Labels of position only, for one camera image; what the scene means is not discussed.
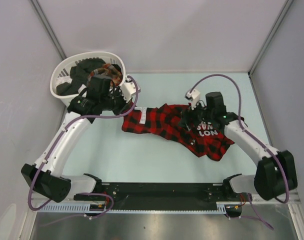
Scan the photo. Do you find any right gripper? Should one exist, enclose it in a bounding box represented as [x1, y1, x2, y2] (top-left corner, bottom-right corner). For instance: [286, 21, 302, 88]
[177, 97, 214, 132]

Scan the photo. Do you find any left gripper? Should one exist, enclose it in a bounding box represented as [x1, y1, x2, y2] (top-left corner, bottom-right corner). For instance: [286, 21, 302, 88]
[100, 85, 133, 118]

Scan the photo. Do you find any red black plaid shirt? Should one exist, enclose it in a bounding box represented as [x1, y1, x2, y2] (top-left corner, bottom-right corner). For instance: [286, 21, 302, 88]
[121, 103, 234, 162]

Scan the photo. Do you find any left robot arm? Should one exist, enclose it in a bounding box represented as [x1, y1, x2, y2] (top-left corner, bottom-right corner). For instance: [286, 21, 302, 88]
[21, 75, 141, 211]

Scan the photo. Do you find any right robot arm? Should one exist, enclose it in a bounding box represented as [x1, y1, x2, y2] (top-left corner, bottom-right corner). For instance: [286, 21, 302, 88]
[179, 89, 298, 201]

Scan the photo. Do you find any multicolour plaid shirt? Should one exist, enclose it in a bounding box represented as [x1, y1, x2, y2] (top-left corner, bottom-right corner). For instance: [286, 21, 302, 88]
[87, 63, 123, 86]

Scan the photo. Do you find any dark grey garment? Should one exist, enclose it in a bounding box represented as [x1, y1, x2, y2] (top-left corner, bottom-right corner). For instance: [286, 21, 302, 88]
[56, 58, 106, 96]

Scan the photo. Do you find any white garment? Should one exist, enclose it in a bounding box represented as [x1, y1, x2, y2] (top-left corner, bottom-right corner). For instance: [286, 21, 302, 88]
[55, 76, 86, 96]

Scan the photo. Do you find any white laundry basket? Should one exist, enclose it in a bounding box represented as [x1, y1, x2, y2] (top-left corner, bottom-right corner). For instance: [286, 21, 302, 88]
[49, 51, 126, 107]

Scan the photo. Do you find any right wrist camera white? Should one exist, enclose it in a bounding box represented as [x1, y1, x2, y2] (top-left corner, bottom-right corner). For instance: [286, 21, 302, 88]
[185, 89, 201, 110]

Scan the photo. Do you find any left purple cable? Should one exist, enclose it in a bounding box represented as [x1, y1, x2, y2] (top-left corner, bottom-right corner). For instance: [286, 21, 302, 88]
[28, 74, 140, 221]

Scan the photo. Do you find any right aluminium corner post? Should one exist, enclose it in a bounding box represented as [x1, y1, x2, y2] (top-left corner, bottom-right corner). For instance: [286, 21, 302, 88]
[247, 0, 295, 78]

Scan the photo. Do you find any aluminium corner post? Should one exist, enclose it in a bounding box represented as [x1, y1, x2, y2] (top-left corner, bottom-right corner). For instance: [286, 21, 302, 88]
[28, 0, 67, 60]
[247, 0, 295, 78]

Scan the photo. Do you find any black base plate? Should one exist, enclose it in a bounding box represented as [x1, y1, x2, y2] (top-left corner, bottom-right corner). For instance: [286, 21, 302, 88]
[73, 181, 253, 216]

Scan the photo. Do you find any white cable duct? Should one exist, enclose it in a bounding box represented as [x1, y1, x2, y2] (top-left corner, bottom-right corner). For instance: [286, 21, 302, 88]
[39, 201, 226, 214]

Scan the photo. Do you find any aluminium frame rail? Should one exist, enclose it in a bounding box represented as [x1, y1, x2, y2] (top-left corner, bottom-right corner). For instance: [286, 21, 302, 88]
[31, 189, 301, 204]

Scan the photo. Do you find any left aluminium corner post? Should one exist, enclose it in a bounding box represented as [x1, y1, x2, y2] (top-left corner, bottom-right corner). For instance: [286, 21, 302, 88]
[28, 0, 67, 60]

